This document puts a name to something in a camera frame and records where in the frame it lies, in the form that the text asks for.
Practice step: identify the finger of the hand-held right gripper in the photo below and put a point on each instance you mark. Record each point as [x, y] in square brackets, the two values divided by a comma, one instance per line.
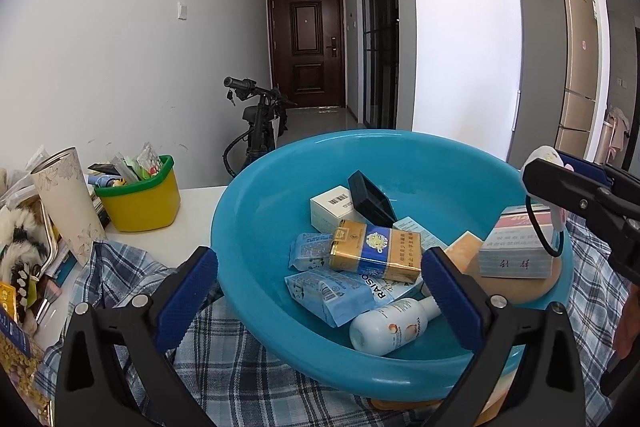
[585, 167]
[560, 187]

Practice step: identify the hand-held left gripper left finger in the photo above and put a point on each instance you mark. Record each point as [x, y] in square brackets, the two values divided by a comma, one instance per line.
[190, 292]

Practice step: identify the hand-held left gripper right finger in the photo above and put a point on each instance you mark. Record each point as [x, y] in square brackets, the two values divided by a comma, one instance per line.
[447, 302]

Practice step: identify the beige round perforated disc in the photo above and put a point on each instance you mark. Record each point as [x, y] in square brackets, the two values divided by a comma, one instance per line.
[505, 289]

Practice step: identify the grey box with red top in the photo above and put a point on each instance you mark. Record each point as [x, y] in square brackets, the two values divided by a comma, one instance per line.
[510, 262]

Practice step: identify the gold and blue carton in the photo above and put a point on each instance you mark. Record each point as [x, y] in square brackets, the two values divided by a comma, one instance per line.
[350, 257]

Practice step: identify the blue wet wipes packet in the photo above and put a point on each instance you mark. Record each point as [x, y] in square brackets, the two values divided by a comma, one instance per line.
[307, 252]
[325, 297]

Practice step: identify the blue plastic basin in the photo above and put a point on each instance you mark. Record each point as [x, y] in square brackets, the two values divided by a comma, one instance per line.
[280, 192]

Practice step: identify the person's right forearm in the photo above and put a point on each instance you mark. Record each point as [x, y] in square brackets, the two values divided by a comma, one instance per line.
[629, 322]

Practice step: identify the white desktop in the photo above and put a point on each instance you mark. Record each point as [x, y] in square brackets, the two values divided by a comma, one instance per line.
[195, 217]

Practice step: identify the hanging clothes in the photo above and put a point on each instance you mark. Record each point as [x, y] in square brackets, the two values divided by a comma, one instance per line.
[617, 127]

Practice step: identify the peach cardboard box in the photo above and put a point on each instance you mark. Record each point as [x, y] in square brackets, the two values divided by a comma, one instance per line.
[462, 252]

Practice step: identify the blue tower print box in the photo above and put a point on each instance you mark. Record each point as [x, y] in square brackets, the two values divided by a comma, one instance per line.
[385, 294]

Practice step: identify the white lotion bottle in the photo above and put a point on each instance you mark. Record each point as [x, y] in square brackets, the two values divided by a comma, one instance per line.
[385, 329]

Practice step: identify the pale teal small box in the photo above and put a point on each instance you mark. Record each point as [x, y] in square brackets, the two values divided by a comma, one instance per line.
[425, 232]

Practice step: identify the yellow bin with green rim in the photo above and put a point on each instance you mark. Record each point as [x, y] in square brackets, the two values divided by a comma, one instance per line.
[145, 207]

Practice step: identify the grey and gold refrigerator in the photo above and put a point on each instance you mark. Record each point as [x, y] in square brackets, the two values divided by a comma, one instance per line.
[540, 82]

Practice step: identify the blue plaid shirt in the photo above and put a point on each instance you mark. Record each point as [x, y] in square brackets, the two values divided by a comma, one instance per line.
[240, 382]

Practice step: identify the stack of books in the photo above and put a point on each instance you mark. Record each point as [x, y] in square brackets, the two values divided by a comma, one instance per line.
[67, 264]

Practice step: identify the bunch of packets in bin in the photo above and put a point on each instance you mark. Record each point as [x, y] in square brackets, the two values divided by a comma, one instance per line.
[145, 162]

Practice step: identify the makeup brush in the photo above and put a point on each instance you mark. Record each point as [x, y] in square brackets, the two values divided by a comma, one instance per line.
[47, 302]

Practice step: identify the white barcoded box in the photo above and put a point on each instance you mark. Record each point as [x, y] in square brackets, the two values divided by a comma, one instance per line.
[325, 212]

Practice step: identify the cream floral tumbler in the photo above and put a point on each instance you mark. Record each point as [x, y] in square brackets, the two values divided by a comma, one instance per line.
[65, 202]

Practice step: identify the black electric scooter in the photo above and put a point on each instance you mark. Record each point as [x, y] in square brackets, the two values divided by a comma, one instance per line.
[260, 127]

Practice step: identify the white and black plush toy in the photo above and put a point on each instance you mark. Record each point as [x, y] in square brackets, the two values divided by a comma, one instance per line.
[20, 227]

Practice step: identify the dark blue grain packet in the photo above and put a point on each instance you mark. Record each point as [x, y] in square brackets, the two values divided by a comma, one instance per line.
[17, 352]

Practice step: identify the clear plastic bags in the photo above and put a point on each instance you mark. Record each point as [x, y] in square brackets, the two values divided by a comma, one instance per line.
[22, 179]

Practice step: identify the black framed glass sliding door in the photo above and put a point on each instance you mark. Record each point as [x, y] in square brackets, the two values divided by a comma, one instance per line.
[380, 47]

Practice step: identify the dark brown entrance door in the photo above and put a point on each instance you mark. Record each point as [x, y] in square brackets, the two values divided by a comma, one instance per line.
[305, 72]

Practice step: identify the black rectangular frame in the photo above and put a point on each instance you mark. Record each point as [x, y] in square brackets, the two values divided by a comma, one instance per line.
[365, 202]

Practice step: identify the white wall switch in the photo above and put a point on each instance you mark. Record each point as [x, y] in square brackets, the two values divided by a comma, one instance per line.
[182, 10]

